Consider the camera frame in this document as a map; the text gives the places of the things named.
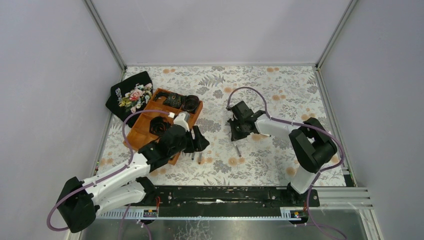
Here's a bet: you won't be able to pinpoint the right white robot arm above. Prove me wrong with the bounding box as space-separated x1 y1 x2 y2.
226 101 338 195

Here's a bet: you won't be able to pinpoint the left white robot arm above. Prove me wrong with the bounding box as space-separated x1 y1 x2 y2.
54 124 210 233

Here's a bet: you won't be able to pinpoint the floral table mat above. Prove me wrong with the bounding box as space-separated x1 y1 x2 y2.
97 65 347 187

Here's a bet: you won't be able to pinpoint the rolled tie black orange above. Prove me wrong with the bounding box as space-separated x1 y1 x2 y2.
149 116 171 137

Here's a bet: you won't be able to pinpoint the orange wooden divided tray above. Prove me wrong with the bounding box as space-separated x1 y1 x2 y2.
125 88 203 150

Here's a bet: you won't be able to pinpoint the rolled dark tie back left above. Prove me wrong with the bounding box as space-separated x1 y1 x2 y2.
154 92 185 109

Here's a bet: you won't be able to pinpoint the rolled dark tie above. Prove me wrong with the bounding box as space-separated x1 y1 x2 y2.
181 95 200 114
154 92 185 109

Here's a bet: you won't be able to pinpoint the rolled dark tie back right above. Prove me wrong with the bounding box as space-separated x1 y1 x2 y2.
181 95 200 114

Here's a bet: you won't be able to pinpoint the black floral embroidered cloth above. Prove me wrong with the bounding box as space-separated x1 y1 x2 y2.
105 71 153 122

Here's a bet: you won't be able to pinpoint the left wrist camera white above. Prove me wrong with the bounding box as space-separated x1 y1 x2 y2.
167 111 190 132

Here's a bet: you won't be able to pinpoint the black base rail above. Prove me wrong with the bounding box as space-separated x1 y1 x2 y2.
130 185 320 218

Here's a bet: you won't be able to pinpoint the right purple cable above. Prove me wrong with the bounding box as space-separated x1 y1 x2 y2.
226 86 347 240

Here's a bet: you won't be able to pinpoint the purple cable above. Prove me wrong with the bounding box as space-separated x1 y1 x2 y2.
46 110 176 240
226 86 347 240

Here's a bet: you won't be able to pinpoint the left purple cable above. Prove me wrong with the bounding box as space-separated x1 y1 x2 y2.
46 110 176 240

